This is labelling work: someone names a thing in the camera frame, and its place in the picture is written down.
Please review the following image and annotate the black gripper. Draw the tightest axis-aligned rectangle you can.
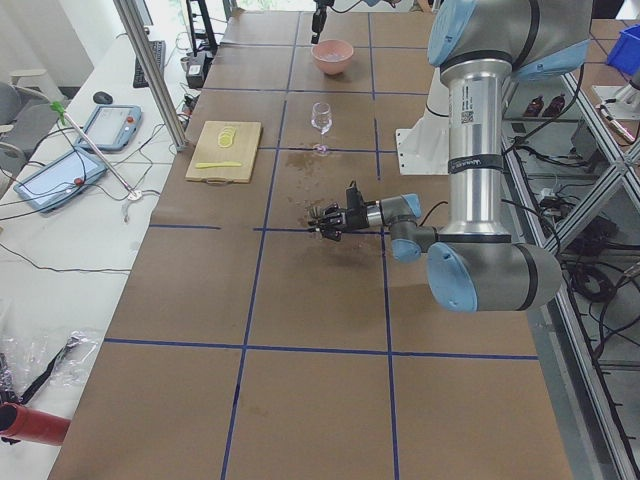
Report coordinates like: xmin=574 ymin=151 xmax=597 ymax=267
xmin=329 ymin=204 xmax=369 ymax=235
xmin=310 ymin=0 xmax=331 ymax=44

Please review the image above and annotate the steel cone jigger cup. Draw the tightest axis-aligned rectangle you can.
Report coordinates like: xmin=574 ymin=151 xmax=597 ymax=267
xmin=308 ymin=206 xmax=324 ymax=226

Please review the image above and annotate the clear wine glass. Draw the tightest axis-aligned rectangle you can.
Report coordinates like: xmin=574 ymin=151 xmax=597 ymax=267
xmin=311 ymin=102 xmax=333 ymax=156

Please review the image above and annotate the pink bowl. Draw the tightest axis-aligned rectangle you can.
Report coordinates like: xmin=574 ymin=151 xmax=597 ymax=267
xmin=311 ymin=39 xmax=354 ymax=75

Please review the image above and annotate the wooden cutting board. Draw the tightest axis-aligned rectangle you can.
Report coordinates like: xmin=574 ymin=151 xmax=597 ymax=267
xmin=185 ymin=121 xmax=262 ymax=183

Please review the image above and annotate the yellow plastic knife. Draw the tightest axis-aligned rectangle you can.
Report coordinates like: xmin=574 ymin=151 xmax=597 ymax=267
xmin=195 ymin=161 xmax=243 ymax=169

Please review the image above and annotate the black keyboard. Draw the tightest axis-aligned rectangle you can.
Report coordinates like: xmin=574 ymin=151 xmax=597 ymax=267
xmin=132 ymin=39 xmax=167 ymax=89

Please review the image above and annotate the black computer mouse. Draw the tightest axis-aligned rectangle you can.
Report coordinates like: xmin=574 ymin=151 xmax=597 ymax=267
xmin=93 ymin=91 xmax=113 ymax=105

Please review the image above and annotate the blue teach pendant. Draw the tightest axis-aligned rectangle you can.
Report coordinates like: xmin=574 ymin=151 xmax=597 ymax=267
xmin=82 ymin=105 xmax=142 ymax=152
xmin=13 ymin=148 xmax=107 ymax=213

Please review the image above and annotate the crumpled clear plastic bag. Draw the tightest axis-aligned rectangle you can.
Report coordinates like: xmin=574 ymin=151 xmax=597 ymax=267
xmin=1 ymin=328 xmax=103 ymax=405

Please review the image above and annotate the red thermos bottle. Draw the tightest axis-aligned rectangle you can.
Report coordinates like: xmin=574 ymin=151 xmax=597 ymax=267
xmin=1 ymin=403 xmax=71 ymax=446

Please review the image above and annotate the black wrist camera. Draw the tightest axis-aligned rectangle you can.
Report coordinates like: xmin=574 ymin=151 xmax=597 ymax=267
xmin=345 ymin=180 xmax=366 ymax=211

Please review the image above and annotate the aluminium frame post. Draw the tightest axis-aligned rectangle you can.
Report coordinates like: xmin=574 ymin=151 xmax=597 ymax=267
xmin=113 ymin=0 xmax=187 ymax=152

